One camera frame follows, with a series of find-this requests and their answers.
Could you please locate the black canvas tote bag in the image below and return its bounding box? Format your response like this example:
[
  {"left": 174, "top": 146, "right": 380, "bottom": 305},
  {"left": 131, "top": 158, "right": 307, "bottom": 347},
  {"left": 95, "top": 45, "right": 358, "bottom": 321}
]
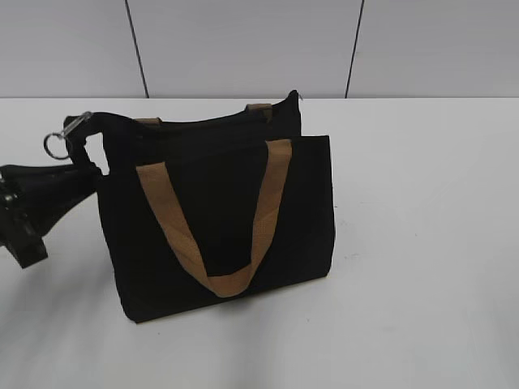
[{"left": 66, "top": 91, "right": 335, "bottom": 323}]

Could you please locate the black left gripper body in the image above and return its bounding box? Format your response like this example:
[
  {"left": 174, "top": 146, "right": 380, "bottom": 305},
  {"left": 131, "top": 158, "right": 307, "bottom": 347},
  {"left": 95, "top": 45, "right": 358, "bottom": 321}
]
[{"left": 1, "top": 165, "right": 97, "bottom": 268}]

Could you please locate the silver zipper pull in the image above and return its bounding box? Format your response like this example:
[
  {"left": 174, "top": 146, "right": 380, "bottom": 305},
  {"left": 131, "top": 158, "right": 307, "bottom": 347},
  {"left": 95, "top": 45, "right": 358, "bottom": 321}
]
[{"left": 43, "top": 111, "right": 93, "bottom": 160}]

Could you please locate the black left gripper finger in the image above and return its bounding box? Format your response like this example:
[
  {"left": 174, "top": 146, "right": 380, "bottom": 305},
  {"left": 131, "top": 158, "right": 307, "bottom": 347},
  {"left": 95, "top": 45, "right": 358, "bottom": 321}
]
[{"left": 79, "top": 135, "right": 104, "bottom": 174}]

